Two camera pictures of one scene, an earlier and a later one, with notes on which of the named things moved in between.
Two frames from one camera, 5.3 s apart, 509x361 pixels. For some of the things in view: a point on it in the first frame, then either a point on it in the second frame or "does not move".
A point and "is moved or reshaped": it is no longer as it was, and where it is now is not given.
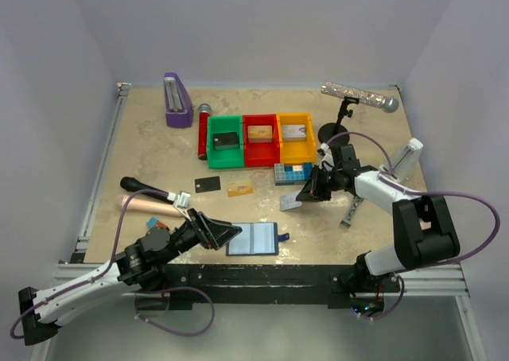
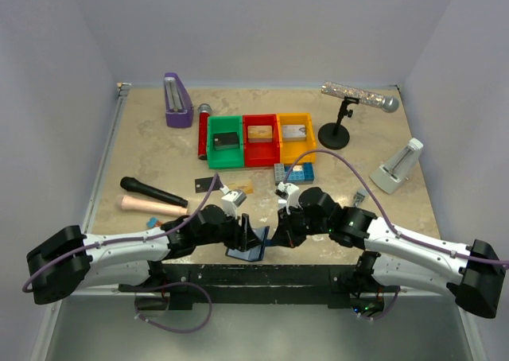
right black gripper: x=317 y=193 to x=285 y=234
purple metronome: x=179 y=108 does not move
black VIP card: x=207 y=184 does not move
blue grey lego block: x=293 y=175 does not move
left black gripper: x=221 y=232 to x=243 y=237
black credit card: x=225 y=141 does not move
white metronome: x=406 y=162 does not move
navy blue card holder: x=257 y=238 is moved or reshaped
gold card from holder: x=239 y=188 does not move
